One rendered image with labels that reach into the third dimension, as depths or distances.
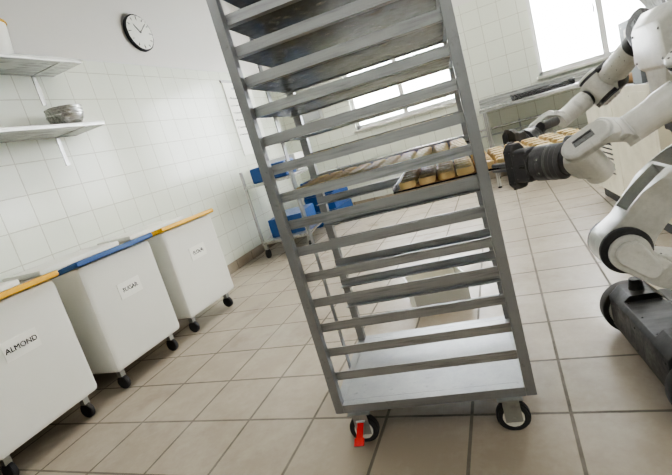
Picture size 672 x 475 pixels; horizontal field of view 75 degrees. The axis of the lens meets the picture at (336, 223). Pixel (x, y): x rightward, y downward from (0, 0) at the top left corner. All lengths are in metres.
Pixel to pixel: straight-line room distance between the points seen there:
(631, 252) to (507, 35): 4.55
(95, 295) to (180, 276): 0.65
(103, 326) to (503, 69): 4.90
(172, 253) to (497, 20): 4.45
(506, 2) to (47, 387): 5.49
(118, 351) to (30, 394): 0.48
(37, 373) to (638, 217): 2.45
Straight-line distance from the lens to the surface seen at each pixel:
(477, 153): 1.24
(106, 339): 2.71
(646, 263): 1.56
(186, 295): 3.14
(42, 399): 2.51
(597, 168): 1.14
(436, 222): 1.30
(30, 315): 2.48
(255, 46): 1.39
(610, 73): 1.91
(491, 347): 1.71
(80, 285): 2.66
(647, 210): 1.57
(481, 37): 5.85
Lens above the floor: 1.00
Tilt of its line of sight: 10 degrees down
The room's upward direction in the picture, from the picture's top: 16 degrees counter-clockwise
